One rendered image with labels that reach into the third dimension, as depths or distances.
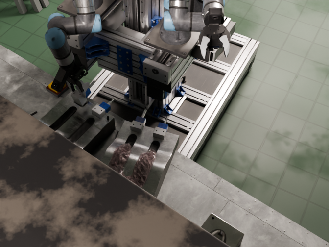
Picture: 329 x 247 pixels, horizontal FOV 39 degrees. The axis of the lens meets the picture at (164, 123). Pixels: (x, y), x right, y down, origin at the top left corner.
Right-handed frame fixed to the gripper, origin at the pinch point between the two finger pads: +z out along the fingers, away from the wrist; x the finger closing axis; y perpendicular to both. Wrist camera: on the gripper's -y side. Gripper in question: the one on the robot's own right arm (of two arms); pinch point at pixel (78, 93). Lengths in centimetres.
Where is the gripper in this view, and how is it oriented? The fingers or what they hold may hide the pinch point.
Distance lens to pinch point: 214.9
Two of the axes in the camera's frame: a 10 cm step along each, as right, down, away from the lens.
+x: -8.0, -3.9, 4.6
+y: 5.8, -7.2, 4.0
